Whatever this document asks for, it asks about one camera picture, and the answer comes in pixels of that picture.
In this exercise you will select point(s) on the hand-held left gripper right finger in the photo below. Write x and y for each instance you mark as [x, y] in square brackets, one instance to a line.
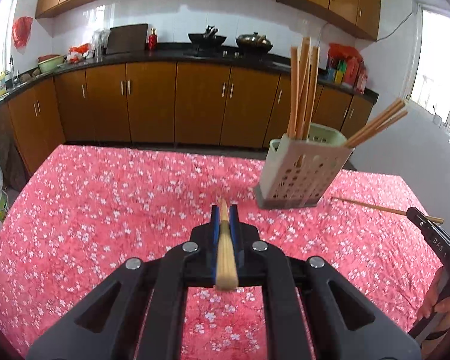
[238, 243]

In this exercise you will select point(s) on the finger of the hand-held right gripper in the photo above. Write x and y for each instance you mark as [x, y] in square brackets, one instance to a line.
[431, 232]

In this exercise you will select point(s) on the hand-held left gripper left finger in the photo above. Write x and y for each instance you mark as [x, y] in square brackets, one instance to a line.
[215, 240]

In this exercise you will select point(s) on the green perforated chopstick holder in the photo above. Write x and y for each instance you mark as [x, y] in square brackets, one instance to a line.
[303, 172]

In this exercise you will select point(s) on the person's right hand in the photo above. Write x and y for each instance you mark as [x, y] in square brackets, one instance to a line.
[433, 296]

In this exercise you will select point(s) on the pink floral tablecloth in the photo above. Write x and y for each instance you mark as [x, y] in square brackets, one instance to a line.
[97, 213]

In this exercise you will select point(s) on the wooden lower kitchen cabinets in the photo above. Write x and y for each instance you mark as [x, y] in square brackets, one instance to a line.
[153, 101]

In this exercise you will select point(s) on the window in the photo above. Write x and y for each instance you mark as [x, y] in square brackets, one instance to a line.
[442, 67]

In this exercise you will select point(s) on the gas stove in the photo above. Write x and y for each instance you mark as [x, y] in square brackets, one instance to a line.
[228, 53]

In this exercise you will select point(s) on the black kitchen countertop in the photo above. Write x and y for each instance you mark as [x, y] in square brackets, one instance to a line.
[165, 54]

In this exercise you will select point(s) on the pot with lid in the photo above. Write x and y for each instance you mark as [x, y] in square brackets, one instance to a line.
[254, 42]

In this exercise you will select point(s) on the black wok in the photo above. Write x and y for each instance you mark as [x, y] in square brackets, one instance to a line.
[207, 38]

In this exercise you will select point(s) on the red bottle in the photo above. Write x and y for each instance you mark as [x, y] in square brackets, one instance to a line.
[152, 40]

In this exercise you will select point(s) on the dark cutting board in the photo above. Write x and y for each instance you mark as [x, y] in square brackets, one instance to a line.
[126, 39]

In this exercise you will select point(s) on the dark hanging cloth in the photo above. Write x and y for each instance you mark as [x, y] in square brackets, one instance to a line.
[9, 153]

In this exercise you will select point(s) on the glass jars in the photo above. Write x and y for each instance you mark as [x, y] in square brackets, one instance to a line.
[99, 43]

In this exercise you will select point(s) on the red and white bag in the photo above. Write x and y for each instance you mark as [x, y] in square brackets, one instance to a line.
[78, 53]

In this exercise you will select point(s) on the green basin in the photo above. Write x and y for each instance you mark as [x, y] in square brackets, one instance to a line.
[50, 63]

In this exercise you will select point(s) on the metal faucet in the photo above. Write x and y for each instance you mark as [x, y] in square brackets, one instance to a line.
[13, 69]

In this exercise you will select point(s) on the yellow dish soap bottle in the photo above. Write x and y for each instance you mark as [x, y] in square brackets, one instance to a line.
[0, 84]

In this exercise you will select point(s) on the red wall decoration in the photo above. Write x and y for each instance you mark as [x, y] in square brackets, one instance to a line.
[21, 32]

